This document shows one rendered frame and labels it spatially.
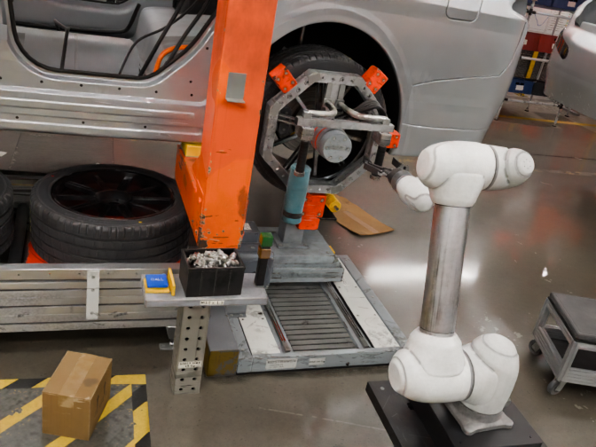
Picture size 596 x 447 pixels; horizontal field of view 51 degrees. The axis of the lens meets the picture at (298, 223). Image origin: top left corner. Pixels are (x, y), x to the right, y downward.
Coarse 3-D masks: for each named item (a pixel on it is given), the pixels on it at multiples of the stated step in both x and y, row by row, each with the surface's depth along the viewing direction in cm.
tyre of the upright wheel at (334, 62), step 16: (304, 48) 276; (320, 48) 276; (272, 64) 272; (288, 64) 263; (304, 64) 264; (320, 64) 266; (336, 64) 268; (352, 64) 270; (272, 80) 263; (272, 96) 266; (256, 144) 274; (256, 160) 278; (272, 176) 284
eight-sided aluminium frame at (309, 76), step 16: (304, 80) 258; (320, 80) 260; (336, 80) 262; (352, 80) 266; (288, 96) 264; (368, 96) 275; (272, 112) 260; (272, 128) 264; (272, 144) 267; (368, 144) 286; (272, 160) 270; (288, 176) 277; (336, 176) 291; (352, 176) 287; (320, 192) 285; (336, 192) 288
